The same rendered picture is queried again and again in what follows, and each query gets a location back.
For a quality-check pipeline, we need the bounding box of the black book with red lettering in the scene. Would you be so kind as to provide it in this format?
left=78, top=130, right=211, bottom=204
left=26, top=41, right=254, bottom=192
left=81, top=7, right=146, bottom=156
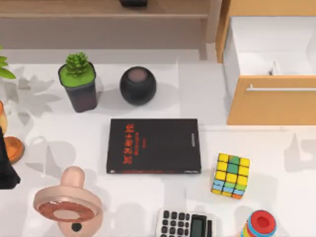
left=106, top=118, right=202, bottom=175

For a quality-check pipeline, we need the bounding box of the black round speaker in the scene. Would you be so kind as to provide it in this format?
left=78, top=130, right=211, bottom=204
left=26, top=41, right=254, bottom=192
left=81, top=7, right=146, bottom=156
left=119, top=66, right=157, bottom=107

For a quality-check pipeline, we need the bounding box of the green plant in dark pot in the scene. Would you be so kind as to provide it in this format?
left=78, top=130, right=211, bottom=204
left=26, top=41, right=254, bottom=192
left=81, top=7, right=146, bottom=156
left=58, top=52, right=98, bottom=113

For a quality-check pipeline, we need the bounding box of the colourful puzzle cube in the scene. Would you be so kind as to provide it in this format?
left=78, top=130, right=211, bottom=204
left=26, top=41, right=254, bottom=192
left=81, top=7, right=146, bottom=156
left=210, top=153, right=250, bottom=199

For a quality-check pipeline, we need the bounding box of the white calculator with black keys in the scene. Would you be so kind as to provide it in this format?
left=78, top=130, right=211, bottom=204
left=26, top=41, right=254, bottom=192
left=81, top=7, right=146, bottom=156
left=155, top=209, right=218, bottom=237

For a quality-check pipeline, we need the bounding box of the wooden cupboard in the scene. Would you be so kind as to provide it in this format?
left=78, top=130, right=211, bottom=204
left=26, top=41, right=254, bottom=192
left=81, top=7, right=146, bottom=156
left=215, top=0, right=316, bottom=64

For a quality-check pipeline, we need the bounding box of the wooden open shelf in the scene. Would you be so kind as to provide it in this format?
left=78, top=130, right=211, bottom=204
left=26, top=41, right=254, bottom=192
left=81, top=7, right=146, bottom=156
left=0, top=0, right=223, bottom=50

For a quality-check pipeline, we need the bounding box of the pale wooden drawer front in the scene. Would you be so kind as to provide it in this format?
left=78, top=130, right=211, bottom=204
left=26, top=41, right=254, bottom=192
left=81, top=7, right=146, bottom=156
left=227, top=75, right=316, bottom=126

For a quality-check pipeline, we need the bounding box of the black object on shelf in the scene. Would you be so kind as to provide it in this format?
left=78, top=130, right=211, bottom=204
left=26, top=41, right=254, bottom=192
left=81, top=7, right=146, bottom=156
left=119, top=0, right=149, bottom=7

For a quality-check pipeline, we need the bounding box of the white open drawer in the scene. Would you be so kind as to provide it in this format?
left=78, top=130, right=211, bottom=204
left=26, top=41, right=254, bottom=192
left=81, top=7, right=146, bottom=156
left=223, top=16, right=316, bottom=119

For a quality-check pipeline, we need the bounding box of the stack of coloured rings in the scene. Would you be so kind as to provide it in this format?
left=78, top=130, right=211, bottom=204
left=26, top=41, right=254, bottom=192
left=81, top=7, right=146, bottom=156
left=238, top=209, right=277, bottom=237

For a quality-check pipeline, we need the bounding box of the orange wooden trophy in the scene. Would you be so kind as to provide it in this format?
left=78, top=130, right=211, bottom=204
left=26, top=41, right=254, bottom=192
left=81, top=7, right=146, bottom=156
left=0, top=101, right=25, bottom=164

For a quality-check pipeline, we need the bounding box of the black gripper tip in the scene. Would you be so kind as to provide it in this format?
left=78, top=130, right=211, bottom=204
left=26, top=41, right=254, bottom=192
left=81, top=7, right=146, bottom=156
left=0, top=127, right=21, bottom=190

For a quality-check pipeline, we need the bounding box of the green leafy plant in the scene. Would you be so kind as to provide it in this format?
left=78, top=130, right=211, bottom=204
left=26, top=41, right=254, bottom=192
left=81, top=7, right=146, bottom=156
left=0, top=46, right=17, bottom=80

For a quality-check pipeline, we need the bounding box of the long metal drawer handle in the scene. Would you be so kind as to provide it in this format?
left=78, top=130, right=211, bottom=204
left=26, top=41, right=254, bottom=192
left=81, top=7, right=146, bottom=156
left=246, top=84, right=316, bottom=92

